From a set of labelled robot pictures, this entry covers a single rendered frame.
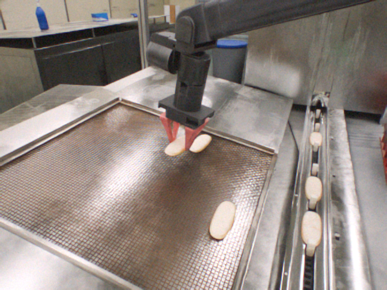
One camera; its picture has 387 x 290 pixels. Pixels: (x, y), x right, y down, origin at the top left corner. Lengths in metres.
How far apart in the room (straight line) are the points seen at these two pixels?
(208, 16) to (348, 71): 0.82
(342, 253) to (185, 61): 0.44
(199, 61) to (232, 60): 3.40
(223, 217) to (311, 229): 0.18
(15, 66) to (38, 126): 1.52
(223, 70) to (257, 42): 2.75
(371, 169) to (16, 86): 2.11
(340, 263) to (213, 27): 0.44
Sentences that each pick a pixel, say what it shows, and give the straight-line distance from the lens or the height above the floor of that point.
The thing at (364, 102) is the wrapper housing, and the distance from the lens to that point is 1.27.
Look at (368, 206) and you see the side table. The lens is 0.82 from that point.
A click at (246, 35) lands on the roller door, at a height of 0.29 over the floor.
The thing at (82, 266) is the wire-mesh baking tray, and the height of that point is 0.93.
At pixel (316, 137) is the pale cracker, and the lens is 1.00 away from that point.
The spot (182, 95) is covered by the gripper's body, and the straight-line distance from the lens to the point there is 0.55.
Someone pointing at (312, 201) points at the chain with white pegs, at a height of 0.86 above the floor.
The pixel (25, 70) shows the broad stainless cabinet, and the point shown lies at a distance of 2.23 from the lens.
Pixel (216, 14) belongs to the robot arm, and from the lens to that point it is 0.48.
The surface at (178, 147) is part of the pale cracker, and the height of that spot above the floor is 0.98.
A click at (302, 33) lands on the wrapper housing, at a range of 1.20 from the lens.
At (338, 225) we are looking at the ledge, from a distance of 0.66.
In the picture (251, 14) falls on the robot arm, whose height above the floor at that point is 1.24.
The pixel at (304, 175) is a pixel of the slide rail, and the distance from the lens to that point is 0.81.
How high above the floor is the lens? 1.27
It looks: 28 degrees down
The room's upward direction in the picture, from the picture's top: straight up
